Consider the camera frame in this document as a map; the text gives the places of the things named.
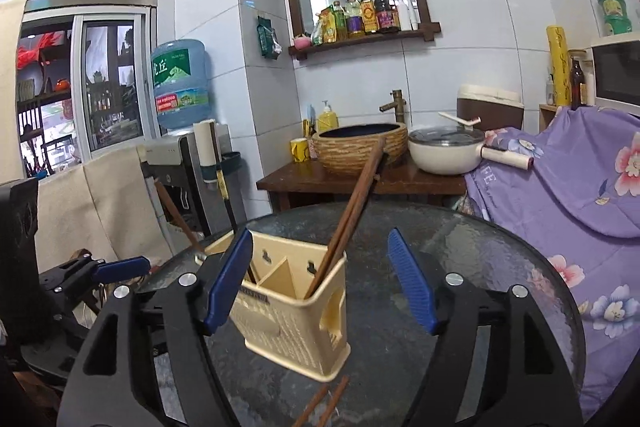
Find green packet on hook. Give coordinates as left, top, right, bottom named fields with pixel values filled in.
left=256, top=16, right=283, bottom=60

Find dark soy sauce bottle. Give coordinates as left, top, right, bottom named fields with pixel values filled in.
left=374, top=0, right=401, bottom=32

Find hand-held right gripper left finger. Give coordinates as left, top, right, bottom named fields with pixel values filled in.
left=56, top=228, right=254, bottom=427

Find yellow label oil bottle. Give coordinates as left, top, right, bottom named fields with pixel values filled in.
left=360, top=0, right=379, bottom=35

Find yellow soap bottle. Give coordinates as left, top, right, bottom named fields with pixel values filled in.
left=317, top=99, right=340, bottom=132

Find cream plastic utensil holder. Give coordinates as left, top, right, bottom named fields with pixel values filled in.
left=205, top=229, right=351, bottom=383

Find grey water dispenser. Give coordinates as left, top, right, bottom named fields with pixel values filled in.
left=137, top=124, right=246, bottom=238

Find brass faucet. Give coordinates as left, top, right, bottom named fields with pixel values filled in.
left=379, top=89, right=406, bottom=125

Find black chopstick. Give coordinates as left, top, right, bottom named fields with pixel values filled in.
left=216, top=167, right=240, bottom=230

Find brown wooden chopstick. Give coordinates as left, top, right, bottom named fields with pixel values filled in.
left=291, top=384, right=331, bottom=427
left=154, top=179, right=205, bottom=255
left=305, top=136, right=388, bottom=300
left=312, top=172, right=383, bottom=293
left=314, top=374, right=351, bottom=427

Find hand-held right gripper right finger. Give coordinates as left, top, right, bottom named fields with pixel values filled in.
left=388, top=228, right=585, bottom=427

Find white plastic bottles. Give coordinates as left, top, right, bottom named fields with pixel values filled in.
left=395, top=0, right=420, bottom=32

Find cream cloth curtain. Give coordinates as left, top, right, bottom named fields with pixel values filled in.
left=0, top=0, right=173, bottom=275

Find blue cup holder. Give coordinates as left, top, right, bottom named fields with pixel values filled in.
left=200, top=151, right=242, bottom=185

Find yellow green seasoning packet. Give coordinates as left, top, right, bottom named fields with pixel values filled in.
left=311, top=7, right=337, bottom=46

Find brown and white rice cooker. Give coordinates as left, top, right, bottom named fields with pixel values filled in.
left=456, top=84, right=525, bottom=132

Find red flower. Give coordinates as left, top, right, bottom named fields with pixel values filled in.
left=17, top=32, right=68, bottom=70

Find small wooden rack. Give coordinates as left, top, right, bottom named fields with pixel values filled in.
left=539, top=103, right=571, bottom=132

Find purple label bottle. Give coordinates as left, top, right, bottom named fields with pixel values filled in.
left=345, top=0, right=365, bottom=38

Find blue water jug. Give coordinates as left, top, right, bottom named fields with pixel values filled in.
left=151, top=38, right=211, bottom=130

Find dark wooden counter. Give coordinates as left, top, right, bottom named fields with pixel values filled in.
left=256, top=157, right=468, bottom=212

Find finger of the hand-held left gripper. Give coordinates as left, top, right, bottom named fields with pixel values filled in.
left=40, top=256, right=152, bottom=299

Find white pot with glass lid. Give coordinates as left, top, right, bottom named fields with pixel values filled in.
left=407, top=124, right=535, bottom=176

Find wicker wrapped basin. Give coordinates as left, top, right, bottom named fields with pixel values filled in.
left=311, top=123, right=410, bottom=178

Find white microwave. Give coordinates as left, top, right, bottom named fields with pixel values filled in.
left=585, top=32, right=640, bottom=112

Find purple floral cloth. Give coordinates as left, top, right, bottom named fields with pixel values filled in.
left=462, top=104, right=640, bottom=423

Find white ladle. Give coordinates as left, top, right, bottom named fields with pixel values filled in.
left=438, top=111, right=482, bottom=128

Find kitchen tools in mug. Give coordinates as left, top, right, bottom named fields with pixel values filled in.
left=302, top=104, right=318, bottom=142

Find sliding window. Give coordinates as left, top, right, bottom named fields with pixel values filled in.
left=15, top=0, right=158, bottom=178

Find brown glass bottle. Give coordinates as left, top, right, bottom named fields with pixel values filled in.
left=569, top=57, right=587, bottom=110

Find white paper cup tube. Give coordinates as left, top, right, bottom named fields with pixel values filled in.
left=194, top=119, right=218, bottom=168

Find green glass bottle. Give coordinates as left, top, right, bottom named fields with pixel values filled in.
left=332, top=1, right=348, bottom=42

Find yellow roll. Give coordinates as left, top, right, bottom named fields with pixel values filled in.
left=546, top=25, right=572, bottom=108

